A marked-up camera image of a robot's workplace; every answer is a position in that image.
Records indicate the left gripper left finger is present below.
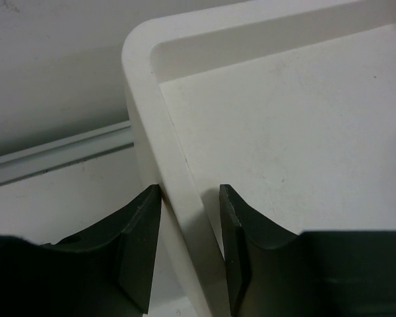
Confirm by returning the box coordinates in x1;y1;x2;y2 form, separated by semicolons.
0;184;162;316

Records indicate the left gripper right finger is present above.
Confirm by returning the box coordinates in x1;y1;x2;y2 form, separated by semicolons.
219;184;396;316

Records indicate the white drawer cabinet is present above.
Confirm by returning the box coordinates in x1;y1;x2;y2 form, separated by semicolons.
121;1;396;316

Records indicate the aluminium table frame rail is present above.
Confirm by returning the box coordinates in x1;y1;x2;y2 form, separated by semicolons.
0;121;133;186

